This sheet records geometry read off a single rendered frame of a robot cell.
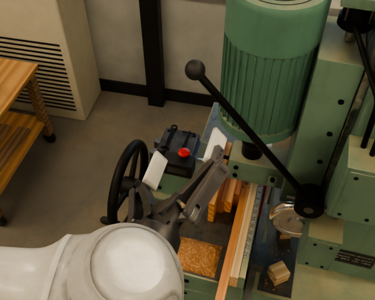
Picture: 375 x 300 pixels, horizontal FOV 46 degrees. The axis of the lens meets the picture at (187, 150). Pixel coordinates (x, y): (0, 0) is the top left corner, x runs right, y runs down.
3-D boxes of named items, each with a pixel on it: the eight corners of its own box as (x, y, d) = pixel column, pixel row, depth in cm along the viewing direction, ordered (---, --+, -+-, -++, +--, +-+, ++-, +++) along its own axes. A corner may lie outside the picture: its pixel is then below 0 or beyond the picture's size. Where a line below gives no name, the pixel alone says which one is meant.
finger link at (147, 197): (169, 225, 67) (162, 231, 67) (153, 191, 77) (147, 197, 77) (152, 211, 65) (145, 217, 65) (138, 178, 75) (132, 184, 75)
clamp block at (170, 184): (165, 152, 133) (163, 131, 126) (209, 161, 131) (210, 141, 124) (149, 191, 124) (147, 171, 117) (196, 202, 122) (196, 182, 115)
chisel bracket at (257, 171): (231, 161, 116) (234, 138, 110) (285, 172, 114) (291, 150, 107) (225, 182, 112) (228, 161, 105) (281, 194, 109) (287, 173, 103)
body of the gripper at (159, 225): (146, 272, 66) (164, 221, 72) (187, 266, 61) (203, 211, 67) (110, 246, 63) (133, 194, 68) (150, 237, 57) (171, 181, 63)
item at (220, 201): (230, 158, 128) (232, 146, 124) (237, 159, 128) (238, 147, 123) (215, 212, 116) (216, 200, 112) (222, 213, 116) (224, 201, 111)
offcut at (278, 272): (274, 286, 113) (277, 279, 110) (266, 272, 115) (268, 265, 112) (288, 280, 114) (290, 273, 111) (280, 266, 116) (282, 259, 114)
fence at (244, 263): (274, 112, 140) (276, 99, 136) (279, 113, 140) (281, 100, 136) (236, 287, 102) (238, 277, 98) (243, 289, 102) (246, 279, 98)
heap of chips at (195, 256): (173, 234, 111) (173, 228, 109) (222, 246, 109) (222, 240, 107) (163, 264, 106) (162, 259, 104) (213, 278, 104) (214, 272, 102)
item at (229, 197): (237, 158, 128) (238, 146, 124) (243, 159, 128) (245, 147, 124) (222, 211, 116) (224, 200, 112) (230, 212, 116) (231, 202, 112)
